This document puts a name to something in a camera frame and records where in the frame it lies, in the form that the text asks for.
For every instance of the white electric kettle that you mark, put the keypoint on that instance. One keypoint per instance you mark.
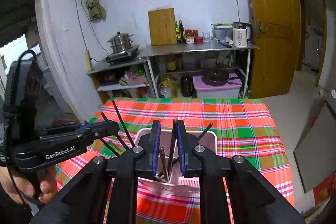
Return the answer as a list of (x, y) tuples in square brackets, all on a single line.
[(242, 34)]

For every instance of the purple lidded storage box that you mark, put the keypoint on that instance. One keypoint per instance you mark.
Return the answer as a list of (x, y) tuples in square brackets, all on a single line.
[(225, 86)]

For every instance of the black chopstick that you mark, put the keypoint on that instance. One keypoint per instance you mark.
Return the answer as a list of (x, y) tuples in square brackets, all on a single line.
[(204, 131), (172, 147), (123, 124), (113, 129)]

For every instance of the pink small basket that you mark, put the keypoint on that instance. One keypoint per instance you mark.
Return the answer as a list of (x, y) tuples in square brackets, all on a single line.
[(132, 79)]

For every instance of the low wooden shelf unit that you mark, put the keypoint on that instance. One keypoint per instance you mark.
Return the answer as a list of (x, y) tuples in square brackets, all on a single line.
[(108, 79)]

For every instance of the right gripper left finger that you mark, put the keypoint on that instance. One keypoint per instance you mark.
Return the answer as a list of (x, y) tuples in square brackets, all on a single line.
[(154, 141)]

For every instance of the wooden cutting board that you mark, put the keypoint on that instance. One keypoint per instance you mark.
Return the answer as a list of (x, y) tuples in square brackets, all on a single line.
[(162, 27)]

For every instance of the person's left hand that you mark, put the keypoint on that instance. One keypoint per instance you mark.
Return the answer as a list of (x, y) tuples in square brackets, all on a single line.
[(47, 185)]

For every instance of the black induction cooker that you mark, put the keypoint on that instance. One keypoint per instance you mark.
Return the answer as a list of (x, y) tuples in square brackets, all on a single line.
[(123, 56)]

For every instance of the wooden door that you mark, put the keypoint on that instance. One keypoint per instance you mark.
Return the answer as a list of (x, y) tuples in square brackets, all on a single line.
[(277, 34)]

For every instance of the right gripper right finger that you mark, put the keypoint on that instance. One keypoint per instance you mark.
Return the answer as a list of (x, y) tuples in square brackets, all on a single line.
[(184, 150)]

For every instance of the dark oil bottle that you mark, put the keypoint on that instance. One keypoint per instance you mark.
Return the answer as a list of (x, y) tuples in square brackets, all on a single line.
[(182, 33)]

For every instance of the clear plastic container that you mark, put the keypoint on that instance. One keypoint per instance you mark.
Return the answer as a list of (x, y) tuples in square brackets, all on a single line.
[(223, 32)]

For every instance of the stainless steel steamer pot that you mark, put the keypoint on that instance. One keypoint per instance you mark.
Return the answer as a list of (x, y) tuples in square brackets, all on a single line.
[(120, 42)]

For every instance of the black frying pan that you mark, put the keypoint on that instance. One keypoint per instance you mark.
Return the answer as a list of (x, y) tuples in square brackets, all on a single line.
[(216, 75)]

